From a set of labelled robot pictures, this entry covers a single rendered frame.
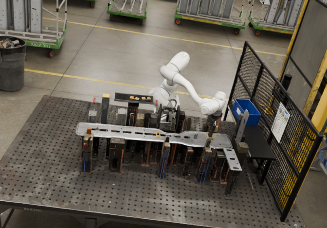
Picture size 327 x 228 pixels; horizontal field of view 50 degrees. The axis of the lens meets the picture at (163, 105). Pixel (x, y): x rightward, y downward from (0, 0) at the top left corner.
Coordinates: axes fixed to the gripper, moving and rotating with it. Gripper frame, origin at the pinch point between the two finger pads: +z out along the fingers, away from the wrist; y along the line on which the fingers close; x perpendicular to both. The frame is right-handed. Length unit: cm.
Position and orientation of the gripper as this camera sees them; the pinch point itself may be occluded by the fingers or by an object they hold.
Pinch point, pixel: (210, 132)
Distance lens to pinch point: 319.7
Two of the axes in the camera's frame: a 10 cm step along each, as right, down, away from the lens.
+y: 0.7, 5.1, -8.6
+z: -1.5, 8.6, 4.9
